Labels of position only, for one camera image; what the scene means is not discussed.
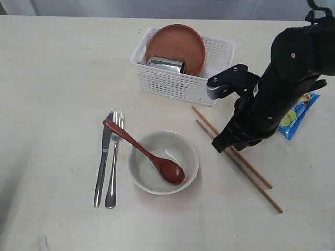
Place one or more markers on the silver metal knife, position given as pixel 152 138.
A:
pixel 102 166

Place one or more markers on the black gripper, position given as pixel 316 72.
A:
pixel 258 115

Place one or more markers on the white perforated plastic basket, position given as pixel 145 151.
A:
pixel 219 56

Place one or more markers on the brown round plate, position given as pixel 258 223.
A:
pixel 181 43

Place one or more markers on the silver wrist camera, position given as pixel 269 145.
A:
pixel 236 79

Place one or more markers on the white ceramic bowl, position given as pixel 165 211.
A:
pixel 164 144

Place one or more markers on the shiny metal cup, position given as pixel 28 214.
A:
pixel 167 64

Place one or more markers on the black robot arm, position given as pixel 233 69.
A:
pixel 299 56

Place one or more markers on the brown wooden chopstick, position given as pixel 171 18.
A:
pixel 255 184
pixel 213 132

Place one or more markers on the silver metal fork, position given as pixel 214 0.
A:
pixel 111 196

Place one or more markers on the brown wooden spoon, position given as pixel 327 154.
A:
pixel 169 170

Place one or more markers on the blue chips bag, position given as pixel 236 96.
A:
pixel 291 121

